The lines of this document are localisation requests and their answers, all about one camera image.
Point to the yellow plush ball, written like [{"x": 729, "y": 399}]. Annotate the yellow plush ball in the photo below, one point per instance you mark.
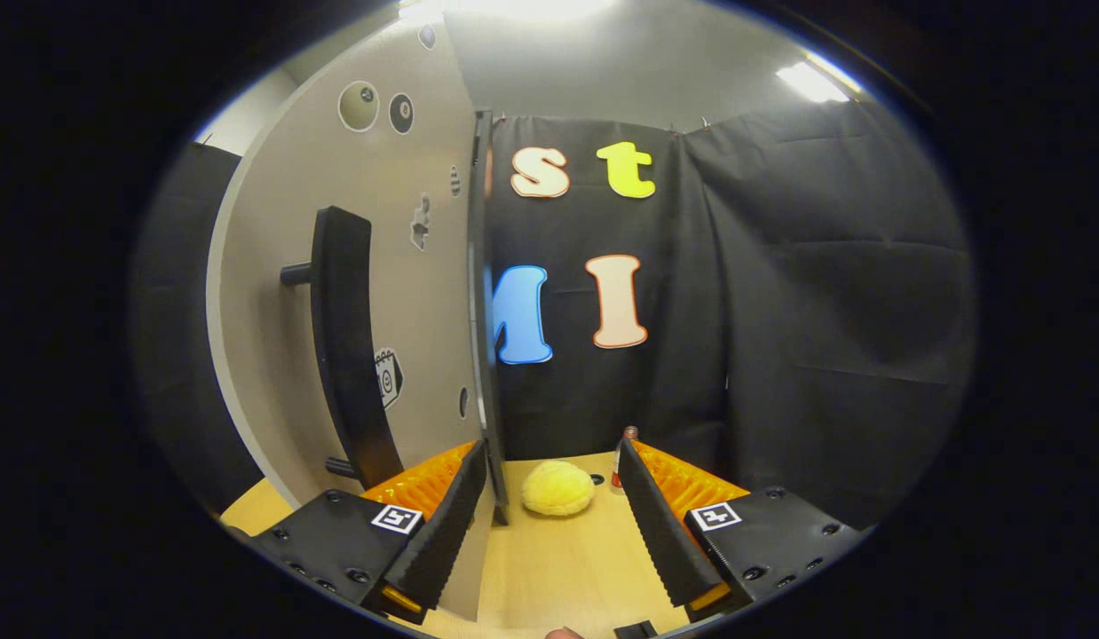
[{"x": 558, "y": 488}]

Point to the narrow ceiling light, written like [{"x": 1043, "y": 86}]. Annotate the narrow ceiling light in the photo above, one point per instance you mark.
[{"x": 814, "y": 82}]

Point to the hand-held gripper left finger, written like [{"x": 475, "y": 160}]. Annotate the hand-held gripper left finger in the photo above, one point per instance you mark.
[{"x": 443, "y": 524}]

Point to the dark grey shoe cabinet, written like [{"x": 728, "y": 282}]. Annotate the dark grey shoe cabinet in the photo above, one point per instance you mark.
[{"x": 480, "y": 266}]

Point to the black backdrop cloth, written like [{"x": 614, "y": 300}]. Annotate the black backdrop cloth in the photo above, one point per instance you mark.
[{"x": 825, "y": 311}]

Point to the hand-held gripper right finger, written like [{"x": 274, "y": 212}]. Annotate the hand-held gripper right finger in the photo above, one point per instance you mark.
[{"x": 656, "y": 524}]

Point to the beige shoe cabinet door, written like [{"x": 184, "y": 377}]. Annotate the beige shoe cabinet door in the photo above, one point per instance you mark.
[{"x": 265, "y": 373}]

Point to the clear plastic water bottle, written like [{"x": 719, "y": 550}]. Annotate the clear plastic water bottle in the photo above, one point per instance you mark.
[{"x": 619, "y": 453}]

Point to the large ceiling light panel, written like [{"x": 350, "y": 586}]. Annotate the large ceiling light panel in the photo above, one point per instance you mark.
[{"x": 514, "y": 7}]

